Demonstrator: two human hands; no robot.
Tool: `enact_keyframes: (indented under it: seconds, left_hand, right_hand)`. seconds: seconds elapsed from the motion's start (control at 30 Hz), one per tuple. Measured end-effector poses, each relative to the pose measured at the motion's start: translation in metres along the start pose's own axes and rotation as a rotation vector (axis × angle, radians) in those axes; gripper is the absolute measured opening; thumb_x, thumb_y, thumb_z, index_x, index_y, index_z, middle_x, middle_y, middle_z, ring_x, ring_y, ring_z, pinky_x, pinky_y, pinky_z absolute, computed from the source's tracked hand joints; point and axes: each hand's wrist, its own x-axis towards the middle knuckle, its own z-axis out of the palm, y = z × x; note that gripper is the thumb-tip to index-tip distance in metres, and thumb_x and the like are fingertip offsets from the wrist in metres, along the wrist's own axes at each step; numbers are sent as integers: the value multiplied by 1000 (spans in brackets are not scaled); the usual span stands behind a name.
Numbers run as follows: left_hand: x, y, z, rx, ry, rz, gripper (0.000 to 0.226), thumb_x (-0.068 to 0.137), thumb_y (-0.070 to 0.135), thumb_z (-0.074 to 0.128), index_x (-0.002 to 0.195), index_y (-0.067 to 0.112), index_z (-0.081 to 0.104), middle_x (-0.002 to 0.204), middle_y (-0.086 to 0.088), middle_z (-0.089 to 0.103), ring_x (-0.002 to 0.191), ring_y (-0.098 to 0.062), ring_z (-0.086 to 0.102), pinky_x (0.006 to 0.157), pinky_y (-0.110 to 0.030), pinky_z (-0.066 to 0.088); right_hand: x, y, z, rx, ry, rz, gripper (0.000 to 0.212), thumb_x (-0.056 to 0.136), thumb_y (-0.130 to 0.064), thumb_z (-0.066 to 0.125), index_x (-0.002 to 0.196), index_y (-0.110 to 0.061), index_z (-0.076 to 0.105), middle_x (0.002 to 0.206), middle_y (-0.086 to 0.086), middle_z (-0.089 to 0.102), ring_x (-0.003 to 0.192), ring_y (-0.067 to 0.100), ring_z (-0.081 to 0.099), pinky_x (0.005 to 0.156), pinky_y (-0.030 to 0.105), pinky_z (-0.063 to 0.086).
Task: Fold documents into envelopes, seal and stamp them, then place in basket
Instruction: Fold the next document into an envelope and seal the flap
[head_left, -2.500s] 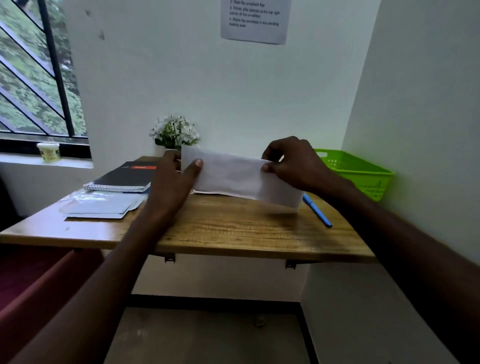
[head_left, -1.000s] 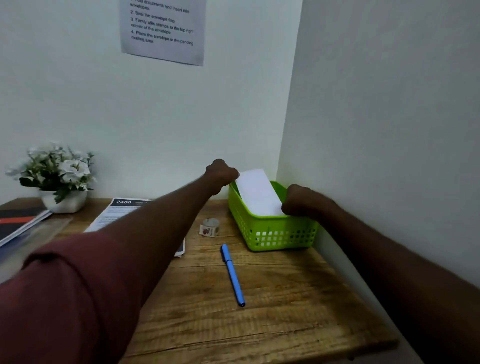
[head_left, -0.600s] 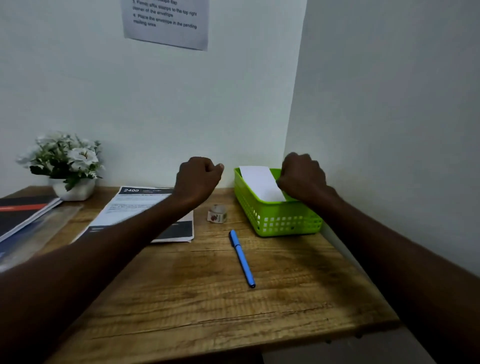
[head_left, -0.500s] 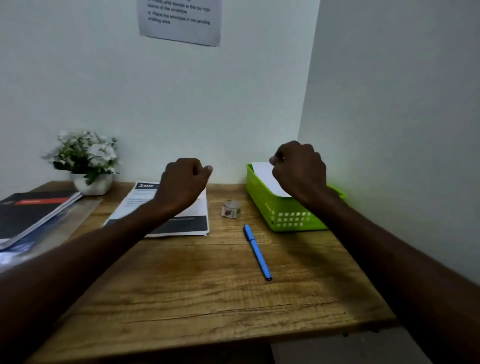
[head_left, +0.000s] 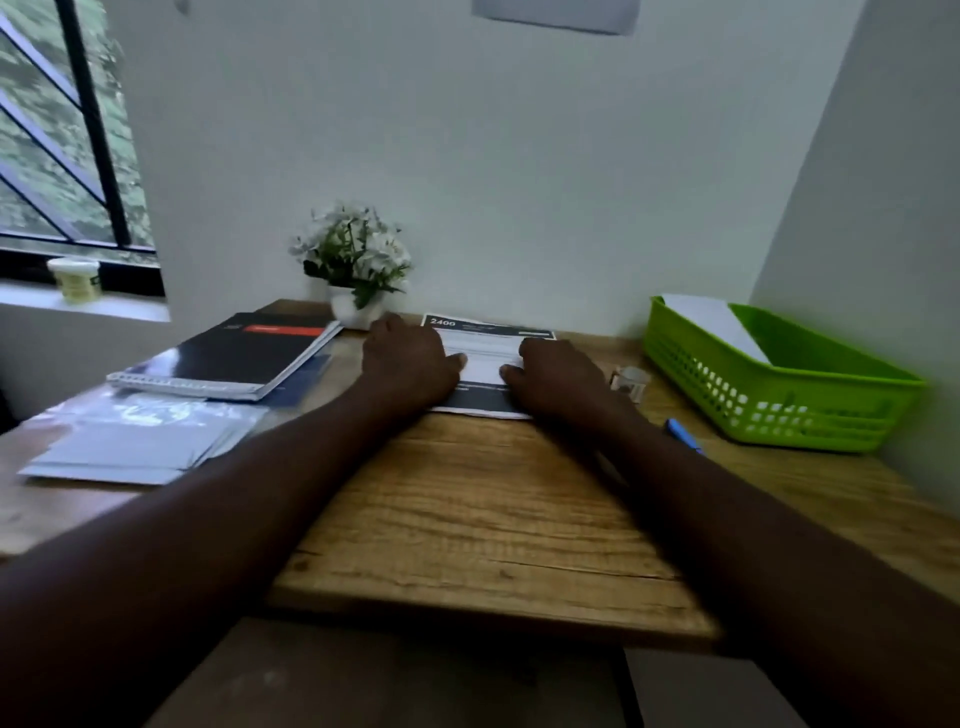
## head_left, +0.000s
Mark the person's left hand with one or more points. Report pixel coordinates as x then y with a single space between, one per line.
409 367

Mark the person's right hand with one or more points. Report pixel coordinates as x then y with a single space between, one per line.
559 382

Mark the printed sheet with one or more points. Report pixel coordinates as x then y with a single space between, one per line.
487 349

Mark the white envelope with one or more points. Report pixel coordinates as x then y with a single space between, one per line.
716 322

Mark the green plastic basket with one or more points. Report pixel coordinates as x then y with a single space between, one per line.
810 405

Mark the clear plastic sleeve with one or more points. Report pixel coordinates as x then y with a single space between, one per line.
150 409

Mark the stack of white envelopes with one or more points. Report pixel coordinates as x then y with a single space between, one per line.
127 454

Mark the person's right forearm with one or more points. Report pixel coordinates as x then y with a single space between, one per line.
810 570

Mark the person's left forearm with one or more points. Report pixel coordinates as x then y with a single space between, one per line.
187 555

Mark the blue book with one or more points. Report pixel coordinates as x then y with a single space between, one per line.
300 382

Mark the white flower plant in pot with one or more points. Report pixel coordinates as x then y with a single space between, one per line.
356 251

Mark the blue pen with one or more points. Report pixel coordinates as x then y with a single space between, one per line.
684 435

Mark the black spiral notebook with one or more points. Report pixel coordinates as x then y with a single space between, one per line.
232 352

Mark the white window sill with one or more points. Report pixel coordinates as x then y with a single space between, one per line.
82 304

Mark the small cream jar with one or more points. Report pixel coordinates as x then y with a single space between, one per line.
75 281

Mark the paper notice sheet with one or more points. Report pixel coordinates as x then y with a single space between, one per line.
559 15

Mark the black window grille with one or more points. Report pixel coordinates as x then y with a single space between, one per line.
97 150

